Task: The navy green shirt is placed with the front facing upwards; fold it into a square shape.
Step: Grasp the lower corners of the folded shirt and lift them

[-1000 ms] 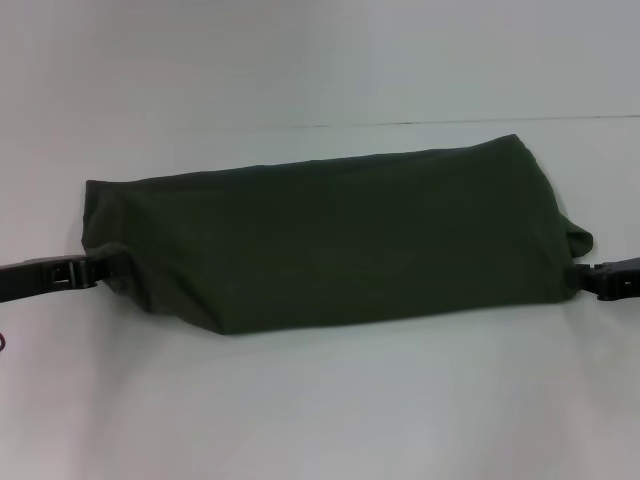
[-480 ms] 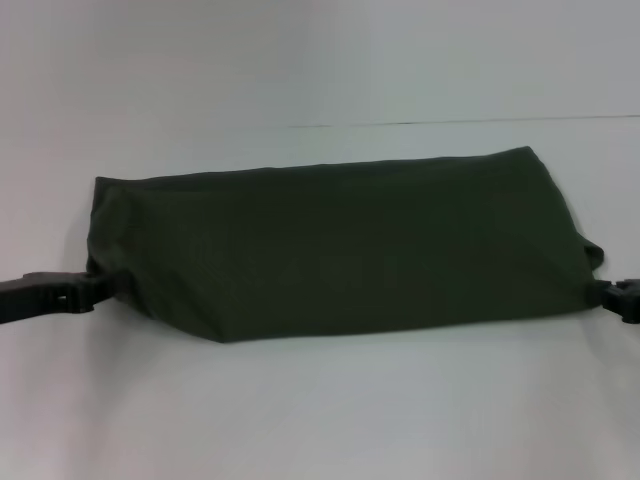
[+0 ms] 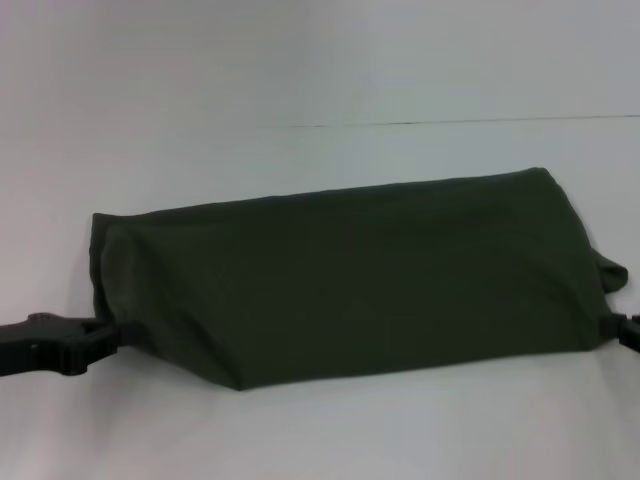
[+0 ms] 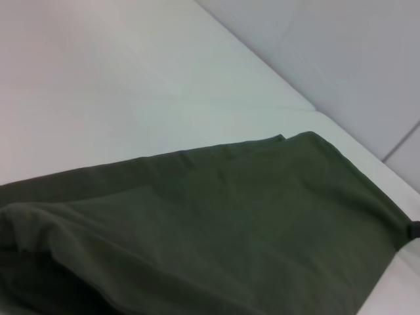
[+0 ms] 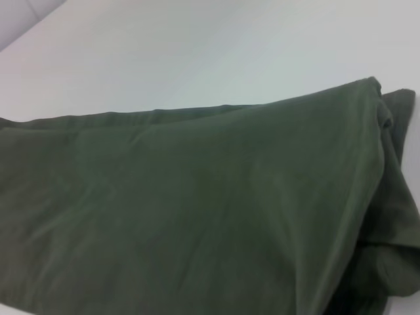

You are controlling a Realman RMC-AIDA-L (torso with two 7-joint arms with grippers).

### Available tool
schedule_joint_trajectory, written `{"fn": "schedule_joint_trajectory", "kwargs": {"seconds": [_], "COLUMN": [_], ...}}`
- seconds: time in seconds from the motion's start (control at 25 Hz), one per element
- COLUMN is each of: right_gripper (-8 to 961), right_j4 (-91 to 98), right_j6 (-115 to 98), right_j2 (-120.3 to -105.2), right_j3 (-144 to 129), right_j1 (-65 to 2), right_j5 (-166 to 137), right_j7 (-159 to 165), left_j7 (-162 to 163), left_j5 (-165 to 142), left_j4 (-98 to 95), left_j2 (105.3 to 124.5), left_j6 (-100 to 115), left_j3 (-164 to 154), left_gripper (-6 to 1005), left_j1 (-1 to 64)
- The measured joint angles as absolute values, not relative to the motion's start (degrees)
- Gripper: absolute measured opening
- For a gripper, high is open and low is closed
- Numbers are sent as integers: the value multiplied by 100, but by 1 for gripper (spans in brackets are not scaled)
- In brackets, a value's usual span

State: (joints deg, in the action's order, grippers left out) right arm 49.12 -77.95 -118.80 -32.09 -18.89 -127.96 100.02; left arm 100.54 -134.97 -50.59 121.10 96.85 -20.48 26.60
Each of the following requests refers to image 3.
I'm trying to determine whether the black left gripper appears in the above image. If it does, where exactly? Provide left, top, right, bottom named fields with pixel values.
left=0, top=312, right=140, bottom=379

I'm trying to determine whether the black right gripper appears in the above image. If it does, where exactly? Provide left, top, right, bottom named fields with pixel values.
left=598, top=312, right=640, bottom=350

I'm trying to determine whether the dark green FREE t-shirt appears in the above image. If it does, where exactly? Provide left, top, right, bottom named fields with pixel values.
left=88, top=167, right=630, bottom=395

